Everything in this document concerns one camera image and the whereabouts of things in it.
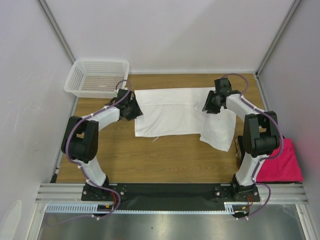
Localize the left corner aluminium post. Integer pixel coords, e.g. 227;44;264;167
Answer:
36;0;76;64

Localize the white t shirt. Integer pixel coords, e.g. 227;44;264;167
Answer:
134;87;236;152

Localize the right corner aluminium post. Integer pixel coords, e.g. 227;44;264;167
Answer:
254;0;303;76

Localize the folded pink t shirt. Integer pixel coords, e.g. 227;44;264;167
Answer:
256;138;304;183

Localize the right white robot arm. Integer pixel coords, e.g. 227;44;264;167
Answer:
202;76;284;202

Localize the aluminium frame rail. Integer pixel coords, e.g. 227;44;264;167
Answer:
36;183;310;220

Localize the folded black t shirt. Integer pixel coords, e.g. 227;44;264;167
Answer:
236;134;303;185

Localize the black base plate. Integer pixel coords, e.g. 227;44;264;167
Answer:
82;182;261;212

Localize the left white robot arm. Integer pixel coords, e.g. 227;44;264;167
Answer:
61;89;143;201

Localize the corner aluminium post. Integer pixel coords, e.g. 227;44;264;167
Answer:
254;0;303;76
36;0;76;64

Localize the white plastic basket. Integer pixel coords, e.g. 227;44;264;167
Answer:
64;59;130;99

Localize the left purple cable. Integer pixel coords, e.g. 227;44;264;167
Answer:
46;79;133;226

